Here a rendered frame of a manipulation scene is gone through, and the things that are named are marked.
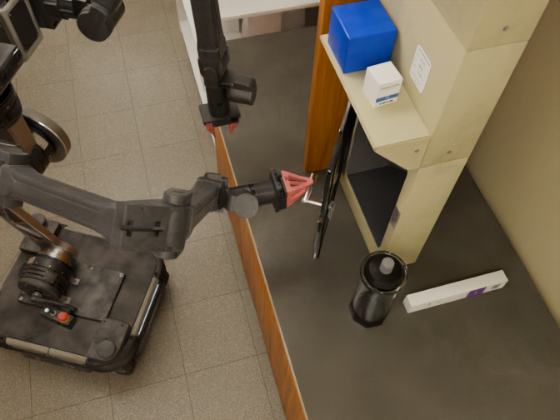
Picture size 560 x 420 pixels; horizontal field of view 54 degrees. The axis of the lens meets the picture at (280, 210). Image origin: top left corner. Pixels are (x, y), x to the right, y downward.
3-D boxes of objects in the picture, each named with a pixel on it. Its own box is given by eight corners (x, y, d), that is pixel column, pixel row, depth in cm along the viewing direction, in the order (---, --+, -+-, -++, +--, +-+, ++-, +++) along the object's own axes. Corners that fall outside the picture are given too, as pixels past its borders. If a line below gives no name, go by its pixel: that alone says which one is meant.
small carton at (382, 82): (384, 83, 109) (390, 60, 104) (397, 101, 107) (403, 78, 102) (362, 90, 108) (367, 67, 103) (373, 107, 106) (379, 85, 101)
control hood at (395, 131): (362, 60, 127) (369, 24, 119) (419, 169, 111) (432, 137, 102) (315, 69, 125) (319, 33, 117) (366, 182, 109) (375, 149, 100)
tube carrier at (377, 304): (382, 285, 147) (399, 247, 129) (395, 323, 141) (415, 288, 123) (343, 292, 145) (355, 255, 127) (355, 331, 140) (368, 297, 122)
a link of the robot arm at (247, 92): (212, 45, 135) (202, 67, 130) (258, 52, 134) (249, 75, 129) (216, 83, 145) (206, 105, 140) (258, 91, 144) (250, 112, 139)
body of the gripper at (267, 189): (284, 187, 127) (252, 193, 125) (282, 212, 135) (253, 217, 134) (277, 166, 130) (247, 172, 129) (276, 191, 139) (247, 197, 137)
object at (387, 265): (395, 254, 130) (401, 241, 125) (407, 289, 125) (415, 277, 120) (357, 262, 129) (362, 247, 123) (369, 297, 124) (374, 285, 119)
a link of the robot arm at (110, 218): (139, 201, 80) (129, 267, 82) (199, 197, 92) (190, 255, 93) (-33, 142, 102) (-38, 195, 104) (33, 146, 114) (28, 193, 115)
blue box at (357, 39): (371, 34, 117) (378, -3, 109) (389, 66, 112) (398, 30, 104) (327, 42, 115) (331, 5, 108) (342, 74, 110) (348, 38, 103)
